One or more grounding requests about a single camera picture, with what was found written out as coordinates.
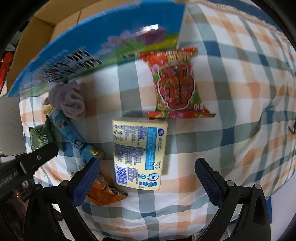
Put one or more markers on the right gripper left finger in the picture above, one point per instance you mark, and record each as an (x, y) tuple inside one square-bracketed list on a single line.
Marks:
[(40, 220)]

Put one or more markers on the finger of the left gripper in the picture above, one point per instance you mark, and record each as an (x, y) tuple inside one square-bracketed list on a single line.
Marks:
[(42, 155)]

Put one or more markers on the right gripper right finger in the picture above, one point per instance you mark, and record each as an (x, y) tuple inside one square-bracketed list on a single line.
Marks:
[(253, 221)]

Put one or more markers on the green snack bag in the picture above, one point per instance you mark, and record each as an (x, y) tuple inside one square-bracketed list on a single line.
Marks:
[(42, 135)]

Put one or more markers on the orange snack bag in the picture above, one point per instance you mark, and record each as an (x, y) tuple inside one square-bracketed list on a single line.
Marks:
[(102, 194)]

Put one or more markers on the blue long snack pack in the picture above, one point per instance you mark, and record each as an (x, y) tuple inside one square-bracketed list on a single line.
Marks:
[(64, 125)]

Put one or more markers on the purple fluffy towel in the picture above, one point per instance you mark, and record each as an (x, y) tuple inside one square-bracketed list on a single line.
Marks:
[(67, 98)]

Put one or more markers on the yellow tissue pack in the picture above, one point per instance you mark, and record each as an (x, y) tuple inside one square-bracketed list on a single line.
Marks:
[(139, 151)]

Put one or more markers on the red snack bag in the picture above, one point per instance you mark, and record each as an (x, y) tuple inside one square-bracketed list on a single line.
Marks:
[(175, 85)]

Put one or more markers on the grey chair left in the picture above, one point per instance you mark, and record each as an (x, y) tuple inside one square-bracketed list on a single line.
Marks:
[(12, 141)]

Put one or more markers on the red plastic bag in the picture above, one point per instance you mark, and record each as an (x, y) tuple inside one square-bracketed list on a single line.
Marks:
[(5, 67)]

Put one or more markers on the blue printed cardboard box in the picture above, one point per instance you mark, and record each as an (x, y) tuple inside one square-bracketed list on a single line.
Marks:
[(66, 39)]

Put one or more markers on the plaid checked blanket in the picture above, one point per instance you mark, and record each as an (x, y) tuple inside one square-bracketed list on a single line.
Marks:
[(245, 74)]

